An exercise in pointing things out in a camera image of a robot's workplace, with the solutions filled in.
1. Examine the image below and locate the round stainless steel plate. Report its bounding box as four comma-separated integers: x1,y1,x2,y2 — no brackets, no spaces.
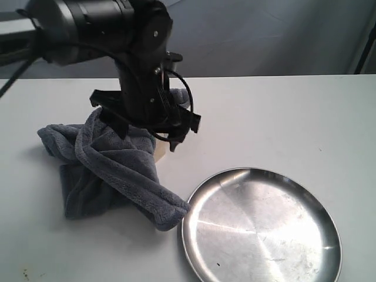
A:
181,167,342,281

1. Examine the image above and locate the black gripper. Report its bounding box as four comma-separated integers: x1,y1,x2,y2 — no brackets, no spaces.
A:
90,58,201,152

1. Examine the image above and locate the light wooden cube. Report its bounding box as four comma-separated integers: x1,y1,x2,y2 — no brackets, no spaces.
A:
153,139,170,163

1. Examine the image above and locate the black stand pole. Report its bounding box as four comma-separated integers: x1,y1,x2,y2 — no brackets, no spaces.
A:
354,9,375,75

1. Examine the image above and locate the blue-grey terry towel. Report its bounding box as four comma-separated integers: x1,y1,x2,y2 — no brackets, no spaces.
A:
37,88,192,232

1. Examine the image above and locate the grey backdrop cloth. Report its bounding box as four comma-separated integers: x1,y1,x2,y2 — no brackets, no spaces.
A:
0,0,376,80

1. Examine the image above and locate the black cable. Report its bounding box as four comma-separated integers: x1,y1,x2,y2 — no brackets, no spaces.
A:
0,41,195,143

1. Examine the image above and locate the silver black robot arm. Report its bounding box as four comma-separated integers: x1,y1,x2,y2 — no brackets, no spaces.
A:
1,0,200,152

